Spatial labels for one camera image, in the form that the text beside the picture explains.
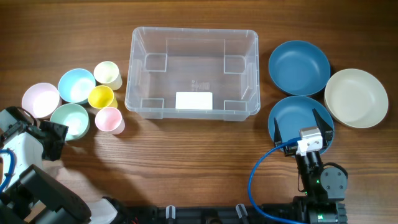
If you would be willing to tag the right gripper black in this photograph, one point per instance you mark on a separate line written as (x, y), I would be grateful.
(325, 130)

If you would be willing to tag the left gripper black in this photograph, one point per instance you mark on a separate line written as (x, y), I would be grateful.
(60, 131)

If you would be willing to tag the mint green bowl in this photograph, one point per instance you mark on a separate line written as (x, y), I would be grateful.
(75, 117)

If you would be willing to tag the pink bowl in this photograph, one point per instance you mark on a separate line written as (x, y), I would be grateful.
(41, 100)

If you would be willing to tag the light blue bowl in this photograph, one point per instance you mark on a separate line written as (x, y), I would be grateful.
(76, 85)

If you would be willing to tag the pink cup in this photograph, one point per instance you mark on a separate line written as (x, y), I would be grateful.
(110, 120)

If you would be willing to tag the cream pale yellow cup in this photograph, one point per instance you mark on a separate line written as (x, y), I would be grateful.
(107, 73)

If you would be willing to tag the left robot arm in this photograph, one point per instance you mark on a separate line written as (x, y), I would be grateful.
(25, 144)

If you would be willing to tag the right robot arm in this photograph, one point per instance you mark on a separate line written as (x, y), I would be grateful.
(324, 184)

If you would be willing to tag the clear plastic storage container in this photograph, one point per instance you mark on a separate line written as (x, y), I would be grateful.
(165, 60)

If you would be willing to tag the dark blue near plate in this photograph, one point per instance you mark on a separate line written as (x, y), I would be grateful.
(294, 113)

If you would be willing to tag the dark blue plate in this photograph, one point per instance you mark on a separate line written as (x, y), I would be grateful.
(294, 113)
(299, 68)

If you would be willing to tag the cream beige plate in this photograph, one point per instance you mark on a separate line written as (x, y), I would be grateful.
(356, 98)

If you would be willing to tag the dark blue far plate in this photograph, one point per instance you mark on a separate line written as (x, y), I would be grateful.
(299, 68)

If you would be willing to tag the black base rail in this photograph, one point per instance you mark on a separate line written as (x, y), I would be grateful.
(236, 214)

